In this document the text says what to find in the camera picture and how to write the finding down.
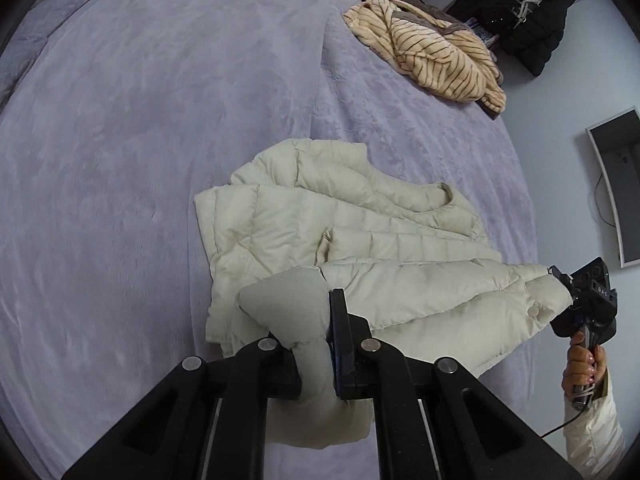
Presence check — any lavender fleece bed blanket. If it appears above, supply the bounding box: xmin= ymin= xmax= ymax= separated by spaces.
xmin=1 ymin=0 xmax=537 ymax=479

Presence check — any cream sleeve right forearm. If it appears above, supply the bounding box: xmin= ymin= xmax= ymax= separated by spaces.
xmin=563 ymin=373 xmax=625 ymax=479

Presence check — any beige striped shirt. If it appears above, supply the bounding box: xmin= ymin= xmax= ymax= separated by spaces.
xmin=342 ymin=0 xmax=508 ymax=114

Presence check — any cream puffer jacket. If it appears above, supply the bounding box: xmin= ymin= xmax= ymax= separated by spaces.
xmin=194 ymin=139 xmax=570 ymax=449

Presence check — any black monitor cable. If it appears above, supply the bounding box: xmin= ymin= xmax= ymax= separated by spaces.
xmin=593 ymin=171 xmax=618 ymax=229

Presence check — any right hand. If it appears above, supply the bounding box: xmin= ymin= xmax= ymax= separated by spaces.
xmin=561 ymin=332 xmax=606 ymax=401

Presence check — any black bag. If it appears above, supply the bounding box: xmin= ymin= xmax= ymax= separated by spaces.
xmin=448 ymin=0 xmax=576 ymax=77

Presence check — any curved monitor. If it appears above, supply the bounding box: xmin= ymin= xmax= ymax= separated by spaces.
xmin=587 ymin=107 xmax=640 ymax=268

